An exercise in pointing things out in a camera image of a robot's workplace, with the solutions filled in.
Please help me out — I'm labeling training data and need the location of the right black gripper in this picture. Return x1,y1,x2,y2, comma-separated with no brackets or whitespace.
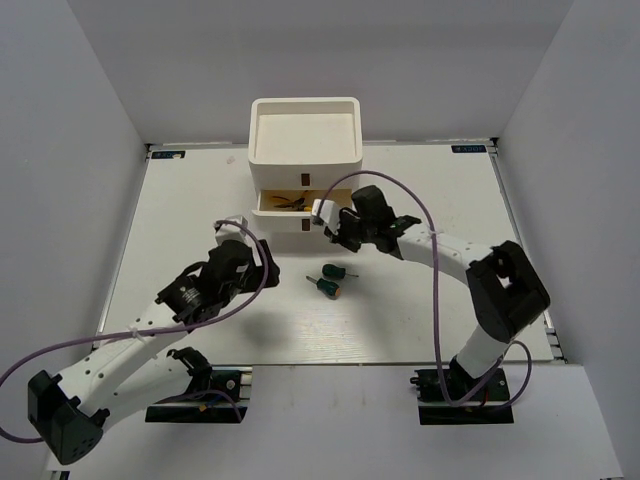
325,209,376,253

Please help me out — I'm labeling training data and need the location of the white drawer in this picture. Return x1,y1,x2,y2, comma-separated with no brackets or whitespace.
249,161,362,191
252,189,325,233

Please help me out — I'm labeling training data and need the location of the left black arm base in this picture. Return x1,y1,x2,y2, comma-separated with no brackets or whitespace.
145,347,253,424

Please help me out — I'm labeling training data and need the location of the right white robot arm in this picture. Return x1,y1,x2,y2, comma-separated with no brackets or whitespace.
312,185,551,399

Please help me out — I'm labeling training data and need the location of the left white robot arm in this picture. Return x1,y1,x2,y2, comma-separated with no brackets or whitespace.
28,240,280,465

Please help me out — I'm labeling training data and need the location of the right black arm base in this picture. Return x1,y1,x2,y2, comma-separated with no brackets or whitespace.
412,367,516,427

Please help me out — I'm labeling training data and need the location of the green stubby flat screwdriver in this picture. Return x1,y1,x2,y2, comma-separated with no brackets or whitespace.
322,264,358,280

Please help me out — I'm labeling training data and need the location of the green stubby phillips screwdriver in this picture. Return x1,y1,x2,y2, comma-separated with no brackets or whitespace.
306,276,341,299

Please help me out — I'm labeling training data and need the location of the white three-drawer storage box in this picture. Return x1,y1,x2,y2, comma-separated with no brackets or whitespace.
248,97,363,206

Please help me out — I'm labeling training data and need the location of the right blue corner label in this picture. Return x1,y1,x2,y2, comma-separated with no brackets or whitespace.
451,144,487,154

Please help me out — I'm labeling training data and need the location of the blue corner label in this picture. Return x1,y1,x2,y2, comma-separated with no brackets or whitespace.
151,150,186,160
451,144,487,154

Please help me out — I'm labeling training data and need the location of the left blue corner label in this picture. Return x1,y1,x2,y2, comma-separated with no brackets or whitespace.
151,150,186,160

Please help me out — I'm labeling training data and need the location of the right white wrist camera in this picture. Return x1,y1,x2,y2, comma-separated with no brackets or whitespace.
311,199,341,231

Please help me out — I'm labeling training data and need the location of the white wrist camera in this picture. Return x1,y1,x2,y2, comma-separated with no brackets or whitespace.
214,215,248,244
311,199,341,231

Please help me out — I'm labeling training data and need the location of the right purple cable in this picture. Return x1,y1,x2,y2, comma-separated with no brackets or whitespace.
319,171,532,409

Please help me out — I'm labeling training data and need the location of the purple cable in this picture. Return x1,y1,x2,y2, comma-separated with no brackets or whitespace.
0,219,281,445
319,171,532,409

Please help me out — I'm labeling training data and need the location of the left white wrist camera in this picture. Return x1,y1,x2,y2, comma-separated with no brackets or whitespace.
214,215,248,244

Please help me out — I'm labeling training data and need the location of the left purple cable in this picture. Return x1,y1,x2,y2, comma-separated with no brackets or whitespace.
0,219,281,445

